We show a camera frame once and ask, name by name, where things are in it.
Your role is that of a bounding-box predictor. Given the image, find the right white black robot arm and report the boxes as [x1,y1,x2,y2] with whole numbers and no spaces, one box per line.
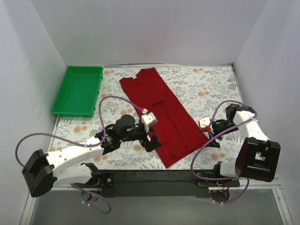
[197,103,281,186]

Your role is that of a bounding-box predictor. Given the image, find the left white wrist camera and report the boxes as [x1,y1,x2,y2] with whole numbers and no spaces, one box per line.
[140,109,158,130]

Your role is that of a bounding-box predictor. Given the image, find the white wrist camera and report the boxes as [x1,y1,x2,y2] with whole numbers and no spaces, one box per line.
[140,109,158,130]
[198,117,214,134]

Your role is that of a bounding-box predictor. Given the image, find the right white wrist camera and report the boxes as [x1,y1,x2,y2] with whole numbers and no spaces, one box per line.
[198,117,214,134]

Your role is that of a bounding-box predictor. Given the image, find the red t shirt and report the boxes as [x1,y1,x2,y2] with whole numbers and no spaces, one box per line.
[120,68,208,168]

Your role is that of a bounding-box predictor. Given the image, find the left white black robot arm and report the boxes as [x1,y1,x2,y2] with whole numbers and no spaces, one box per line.
[22,112,162,197]

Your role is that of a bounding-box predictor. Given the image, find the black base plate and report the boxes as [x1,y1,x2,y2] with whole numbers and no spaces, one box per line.
[98,170,240,198]

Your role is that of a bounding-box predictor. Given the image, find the green plastic tray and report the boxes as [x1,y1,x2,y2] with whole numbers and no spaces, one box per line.
[51,66,103,118]

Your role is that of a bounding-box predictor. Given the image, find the floral patterned table mat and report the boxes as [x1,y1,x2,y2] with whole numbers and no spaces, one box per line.
[51,66,243,170]

